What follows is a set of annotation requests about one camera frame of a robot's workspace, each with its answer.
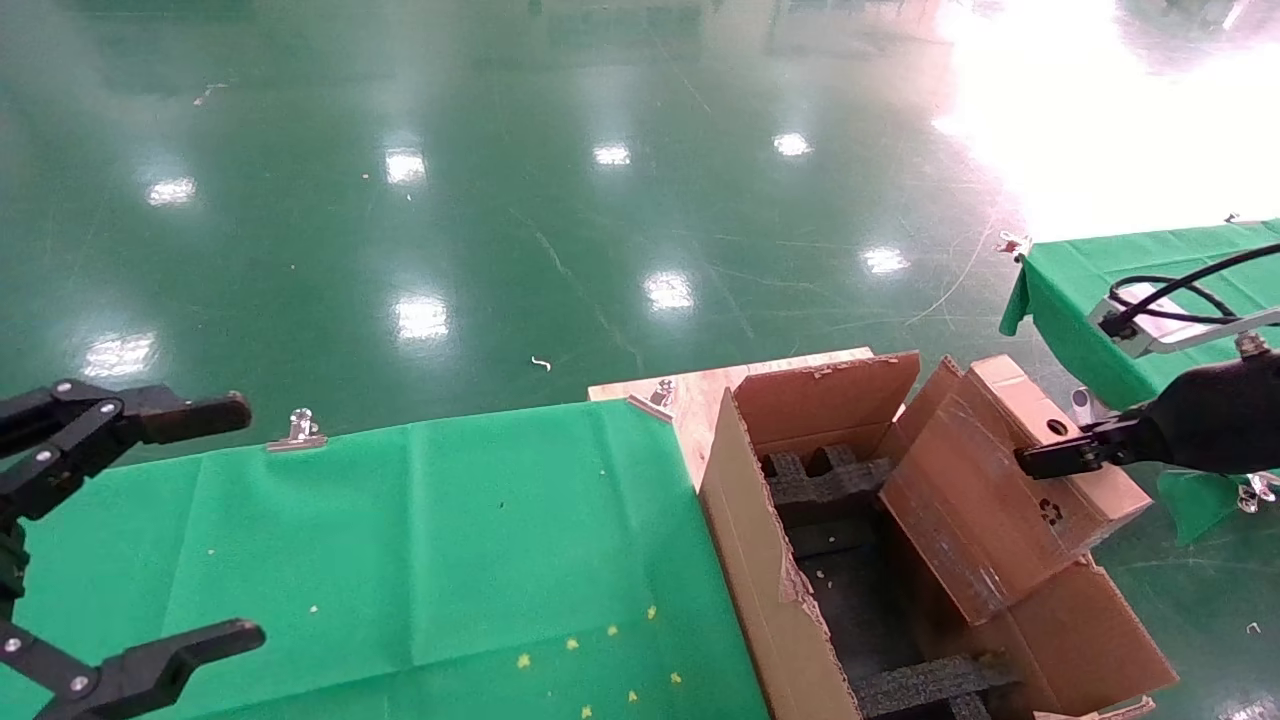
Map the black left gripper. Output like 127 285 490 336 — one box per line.
0 378 267 720

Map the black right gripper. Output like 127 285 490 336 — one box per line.
1014 350 1280 482

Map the small brown cardboard box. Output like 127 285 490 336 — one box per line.
878 355 1154 626

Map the dark grey carton liner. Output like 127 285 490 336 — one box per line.
785 515 931 691

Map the large open cardboard carton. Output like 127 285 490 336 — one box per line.
698 350 1179 720

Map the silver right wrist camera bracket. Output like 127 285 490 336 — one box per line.
1088 282 1280 359

